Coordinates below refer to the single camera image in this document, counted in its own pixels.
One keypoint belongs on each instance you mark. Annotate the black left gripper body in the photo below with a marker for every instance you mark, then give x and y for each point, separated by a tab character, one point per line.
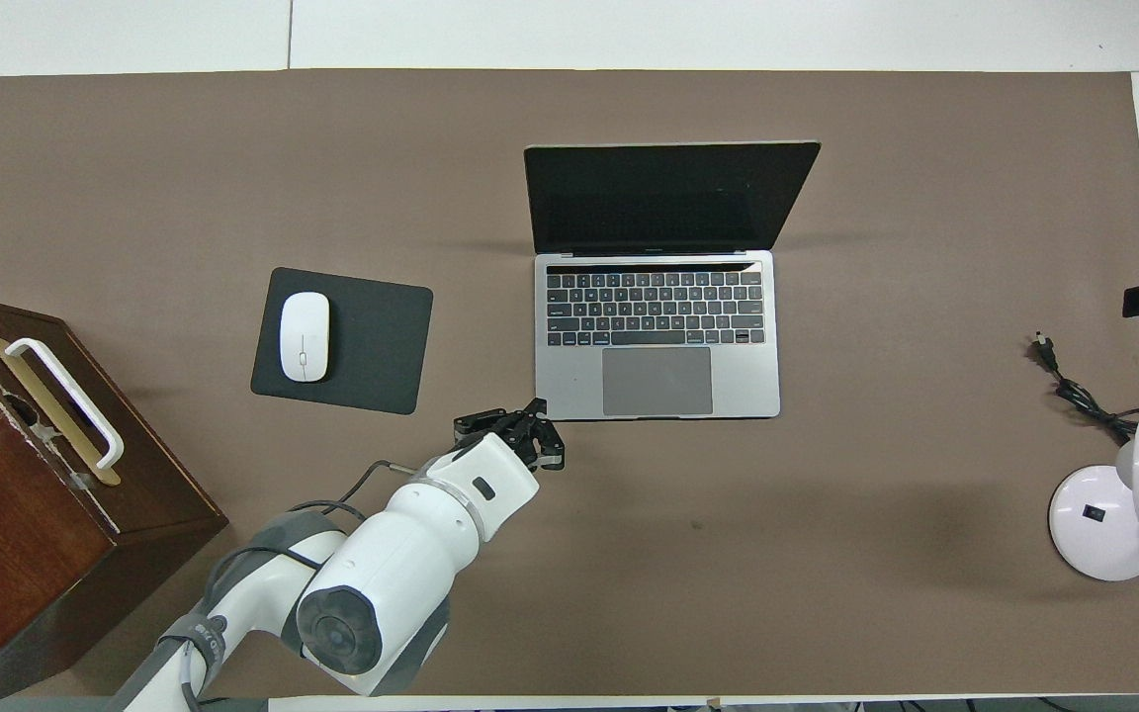
520	435

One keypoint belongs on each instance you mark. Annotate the silver grey laptop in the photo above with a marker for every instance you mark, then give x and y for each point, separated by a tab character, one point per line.
658	381

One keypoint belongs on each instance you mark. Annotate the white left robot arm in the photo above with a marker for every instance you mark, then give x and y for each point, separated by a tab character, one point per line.
401	554

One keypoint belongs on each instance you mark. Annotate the black mouse pad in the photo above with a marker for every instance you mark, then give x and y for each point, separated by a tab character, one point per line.
377	341

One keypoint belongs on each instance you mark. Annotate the white computer mouse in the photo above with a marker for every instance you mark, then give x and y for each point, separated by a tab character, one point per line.
305	336

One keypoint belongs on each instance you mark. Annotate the brown table mat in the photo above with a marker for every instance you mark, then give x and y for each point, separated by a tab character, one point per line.
728	554

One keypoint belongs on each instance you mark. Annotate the white desk lamp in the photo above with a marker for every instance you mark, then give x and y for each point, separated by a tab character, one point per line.
1094	514

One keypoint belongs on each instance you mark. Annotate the brass plate on box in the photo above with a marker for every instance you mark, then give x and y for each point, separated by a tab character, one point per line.
95	465

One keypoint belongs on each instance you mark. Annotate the brown wooden box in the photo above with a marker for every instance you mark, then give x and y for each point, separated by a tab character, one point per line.
6	554

